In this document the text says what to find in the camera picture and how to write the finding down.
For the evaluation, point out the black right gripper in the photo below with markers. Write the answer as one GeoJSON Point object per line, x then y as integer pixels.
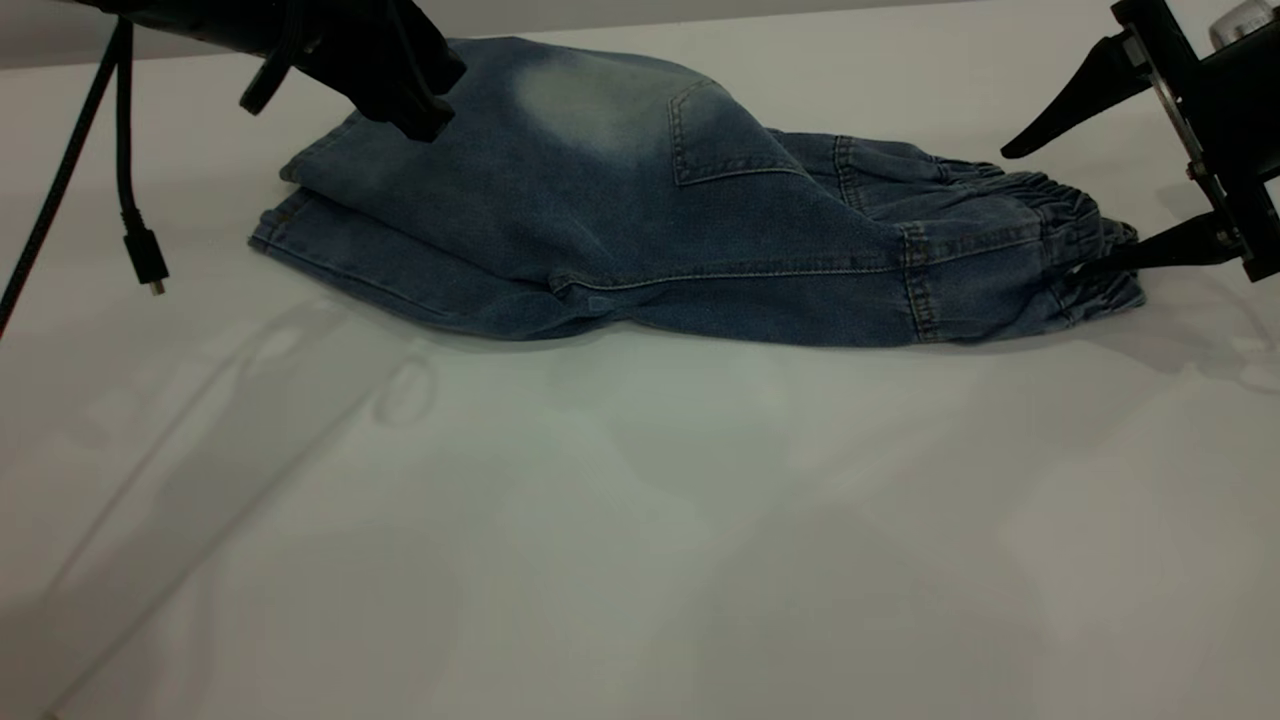
{"type": "Point", "coordinates": [1235, 120]}

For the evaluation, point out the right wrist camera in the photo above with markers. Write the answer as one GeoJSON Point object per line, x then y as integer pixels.
{"type": "Point", "coordinates": [1240, 20]}

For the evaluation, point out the blue denim jeans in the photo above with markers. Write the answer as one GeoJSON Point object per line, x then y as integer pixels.
{"type": "Point", "coordinates": [650, 230]}

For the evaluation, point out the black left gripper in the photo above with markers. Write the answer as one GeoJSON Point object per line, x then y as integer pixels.
{"type": "Point", "coordinates": [380, 60]}

